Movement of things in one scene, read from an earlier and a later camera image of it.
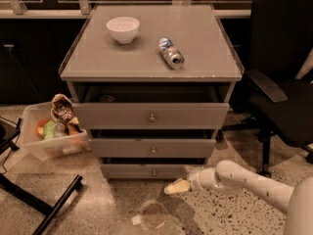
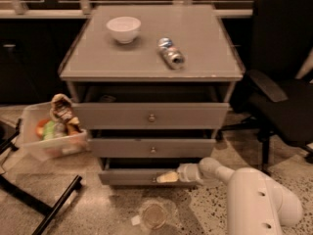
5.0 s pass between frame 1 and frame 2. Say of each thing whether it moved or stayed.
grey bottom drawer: moved
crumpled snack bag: stayed
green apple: stayed
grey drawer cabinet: stayed
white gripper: moved
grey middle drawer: stayed
